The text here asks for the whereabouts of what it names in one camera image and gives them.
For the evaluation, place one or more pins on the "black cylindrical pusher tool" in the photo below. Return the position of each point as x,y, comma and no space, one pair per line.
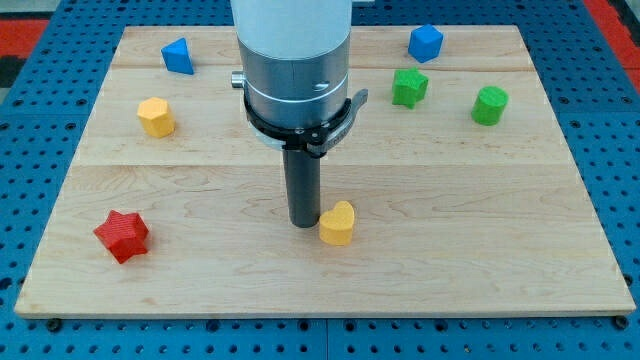
302,176

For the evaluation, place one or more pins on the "blue cube block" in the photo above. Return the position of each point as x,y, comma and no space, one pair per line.
425,43

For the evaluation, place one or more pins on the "red star block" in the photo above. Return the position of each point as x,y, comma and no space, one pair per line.
123,235

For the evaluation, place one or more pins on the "yellow heart block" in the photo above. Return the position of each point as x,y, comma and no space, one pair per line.
336,225

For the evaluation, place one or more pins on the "yellow hexagonal block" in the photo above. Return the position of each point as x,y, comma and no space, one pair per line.
156,117

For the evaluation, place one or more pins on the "green cylinder block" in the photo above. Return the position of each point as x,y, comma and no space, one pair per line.
489,105

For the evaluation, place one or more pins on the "light wooden board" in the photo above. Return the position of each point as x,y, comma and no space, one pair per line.
452,218

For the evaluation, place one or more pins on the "green star block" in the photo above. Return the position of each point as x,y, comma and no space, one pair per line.
409,87

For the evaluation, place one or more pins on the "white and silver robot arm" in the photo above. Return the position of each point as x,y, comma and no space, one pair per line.
295,57

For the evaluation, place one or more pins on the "blue triangular prism block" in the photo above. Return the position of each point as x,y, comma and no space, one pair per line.
177,58

